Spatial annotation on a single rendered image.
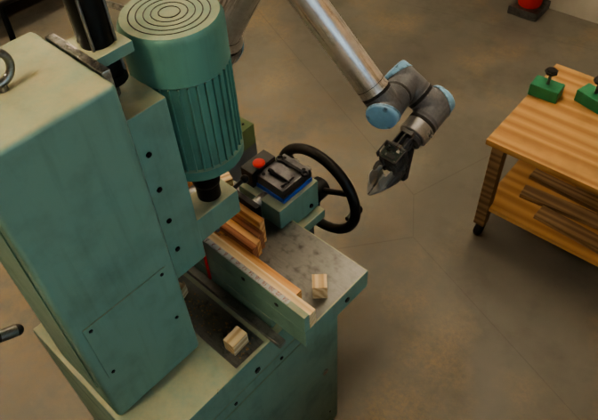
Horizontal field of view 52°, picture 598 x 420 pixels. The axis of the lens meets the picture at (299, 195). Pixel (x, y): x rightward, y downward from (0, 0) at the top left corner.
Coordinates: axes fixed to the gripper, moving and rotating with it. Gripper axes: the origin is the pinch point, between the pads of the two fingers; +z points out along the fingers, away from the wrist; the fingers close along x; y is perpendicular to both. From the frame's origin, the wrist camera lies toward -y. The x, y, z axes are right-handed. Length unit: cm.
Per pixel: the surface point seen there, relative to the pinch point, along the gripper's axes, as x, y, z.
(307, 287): 17, 34, 36
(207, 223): -3, 49, 40
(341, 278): 21.0, 31.3, 29.8
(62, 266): 4, 83, 61
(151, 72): -4, 89, 29
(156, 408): 9, 37, 75
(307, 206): 1.2, 27.3, 19.9
